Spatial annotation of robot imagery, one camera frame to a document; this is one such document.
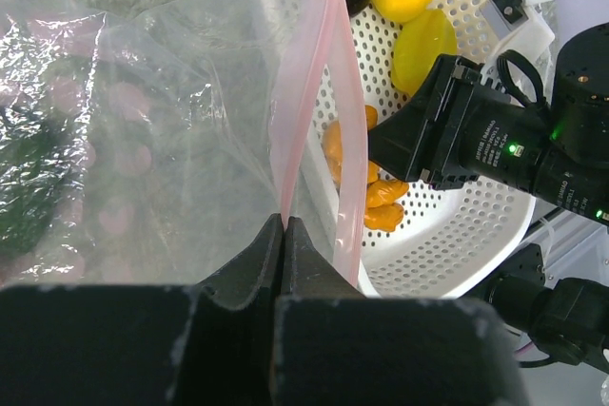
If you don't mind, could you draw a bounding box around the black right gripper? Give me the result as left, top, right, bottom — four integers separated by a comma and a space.
368, 53, 549, 190

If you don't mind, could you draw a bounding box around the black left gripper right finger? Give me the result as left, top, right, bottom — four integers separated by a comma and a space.
275, 218, 530, 405

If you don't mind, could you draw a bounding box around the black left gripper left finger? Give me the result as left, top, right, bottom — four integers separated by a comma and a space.
1, 215, 284, 405

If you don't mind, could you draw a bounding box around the orange ginger root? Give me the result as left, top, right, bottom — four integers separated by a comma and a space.
323, 121, 409, 233

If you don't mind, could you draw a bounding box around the clear zip top bag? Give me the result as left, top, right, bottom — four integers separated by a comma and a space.
1, 0, 367, 286

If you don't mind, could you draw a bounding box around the dark green avocado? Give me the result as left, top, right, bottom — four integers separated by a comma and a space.
1, 100, 85, 260

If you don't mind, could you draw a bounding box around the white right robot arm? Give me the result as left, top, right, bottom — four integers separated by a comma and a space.
368, 24, 608, 371

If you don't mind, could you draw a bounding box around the yellow green starfruit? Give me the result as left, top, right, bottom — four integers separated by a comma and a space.
391, 9, 457, 96

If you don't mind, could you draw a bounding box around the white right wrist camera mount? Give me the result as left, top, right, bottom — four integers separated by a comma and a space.
480, 0, 555, 73

